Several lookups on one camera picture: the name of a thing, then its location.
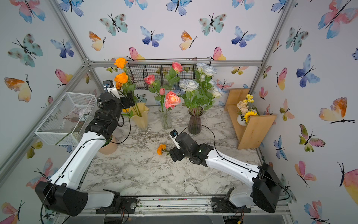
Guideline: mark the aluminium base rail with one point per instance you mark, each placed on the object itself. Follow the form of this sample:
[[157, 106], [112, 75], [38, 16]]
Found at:
[[185, 205]]

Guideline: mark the orange rose pile top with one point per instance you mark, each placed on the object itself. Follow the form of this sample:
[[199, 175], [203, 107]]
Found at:
[[128, 85]]

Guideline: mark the white mesh wall basket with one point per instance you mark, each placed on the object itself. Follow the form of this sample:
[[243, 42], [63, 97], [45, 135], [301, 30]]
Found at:
[[67, 120]]

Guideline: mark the wooden corner shelf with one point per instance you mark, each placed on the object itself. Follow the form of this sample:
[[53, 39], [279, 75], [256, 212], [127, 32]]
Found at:
[[253, 133]]

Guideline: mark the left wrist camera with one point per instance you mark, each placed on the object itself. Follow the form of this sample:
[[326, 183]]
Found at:
[[110, 87]]

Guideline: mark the purple ribbed glass vase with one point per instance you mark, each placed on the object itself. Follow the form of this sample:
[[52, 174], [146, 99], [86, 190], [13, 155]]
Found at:
[[194, 126]]

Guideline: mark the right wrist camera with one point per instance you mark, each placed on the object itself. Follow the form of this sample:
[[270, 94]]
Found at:
[[173, 135]]

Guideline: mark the sunflower bouquet in white vase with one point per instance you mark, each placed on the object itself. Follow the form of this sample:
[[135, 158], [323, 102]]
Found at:
[[246, 109]]

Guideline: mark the pink rose small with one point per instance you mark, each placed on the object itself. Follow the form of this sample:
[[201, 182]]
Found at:
[[162, 103]]

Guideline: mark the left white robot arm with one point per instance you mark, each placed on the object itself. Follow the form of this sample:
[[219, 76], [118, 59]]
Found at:
[[60, 193]]

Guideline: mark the clear ribbed glass vase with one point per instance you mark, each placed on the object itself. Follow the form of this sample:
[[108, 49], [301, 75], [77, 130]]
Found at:
[[165, 117]]

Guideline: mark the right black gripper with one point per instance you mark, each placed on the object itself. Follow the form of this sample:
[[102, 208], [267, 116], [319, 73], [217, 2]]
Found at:
[[174, 150]]

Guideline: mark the black wire wall basket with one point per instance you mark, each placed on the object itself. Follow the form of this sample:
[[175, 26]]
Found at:
[[139, 69]]

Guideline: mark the green succulent in pink pot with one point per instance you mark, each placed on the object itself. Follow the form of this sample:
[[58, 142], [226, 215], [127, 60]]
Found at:
[[109, 147]]

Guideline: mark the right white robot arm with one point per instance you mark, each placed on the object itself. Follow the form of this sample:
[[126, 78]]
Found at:
[[263, 185]]

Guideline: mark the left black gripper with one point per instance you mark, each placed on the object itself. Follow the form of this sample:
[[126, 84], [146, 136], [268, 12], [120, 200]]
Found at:
[[125, 104]]

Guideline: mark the pink rose pile top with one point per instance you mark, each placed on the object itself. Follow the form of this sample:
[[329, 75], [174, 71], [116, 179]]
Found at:
[[172, 100]]

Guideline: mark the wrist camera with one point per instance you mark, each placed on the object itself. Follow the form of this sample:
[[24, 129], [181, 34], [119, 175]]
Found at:
[[173, 135], [110, 87]]

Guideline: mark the yellow wavy glass vase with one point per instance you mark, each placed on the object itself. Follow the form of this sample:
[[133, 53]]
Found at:
[[140, 117]]

